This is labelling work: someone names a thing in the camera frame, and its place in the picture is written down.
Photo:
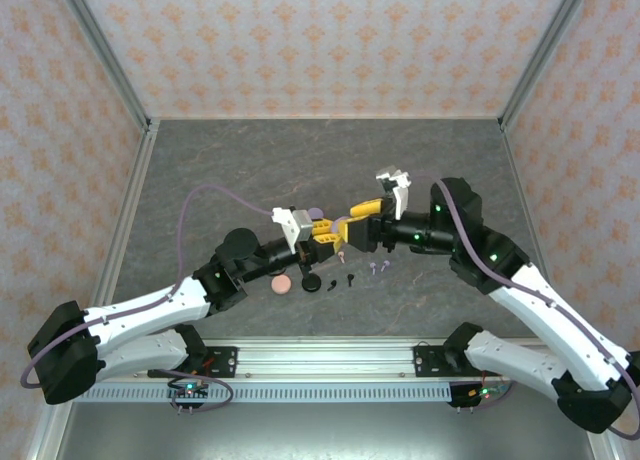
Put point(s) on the pink round earbud case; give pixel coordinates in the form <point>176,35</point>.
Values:
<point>281,285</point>

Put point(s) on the black round earbud case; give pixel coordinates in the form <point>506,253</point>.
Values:
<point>312,285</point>

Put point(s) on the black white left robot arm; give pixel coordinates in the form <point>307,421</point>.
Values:
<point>150,305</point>

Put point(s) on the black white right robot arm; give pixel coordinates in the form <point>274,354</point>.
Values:
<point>550,325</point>

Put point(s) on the black device at left edge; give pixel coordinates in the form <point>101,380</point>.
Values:
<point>290,225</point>

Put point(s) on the small circuit board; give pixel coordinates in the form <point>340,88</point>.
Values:
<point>189,391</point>
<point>482,393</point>

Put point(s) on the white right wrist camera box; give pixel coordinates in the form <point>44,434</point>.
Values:
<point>400,200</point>

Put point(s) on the aluminium side rail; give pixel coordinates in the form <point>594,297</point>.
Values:
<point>137,180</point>
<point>518,180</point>

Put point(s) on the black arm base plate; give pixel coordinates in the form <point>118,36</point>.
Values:
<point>222,362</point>
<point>430,362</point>

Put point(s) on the wide aluminium base rail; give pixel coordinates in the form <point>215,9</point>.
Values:
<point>325,360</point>

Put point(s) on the aluminium corner post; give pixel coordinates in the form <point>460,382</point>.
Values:
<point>543,55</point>
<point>107,55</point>

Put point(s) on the aluminium lower frame bar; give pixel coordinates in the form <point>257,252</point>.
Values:
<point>42,440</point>
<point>606,447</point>

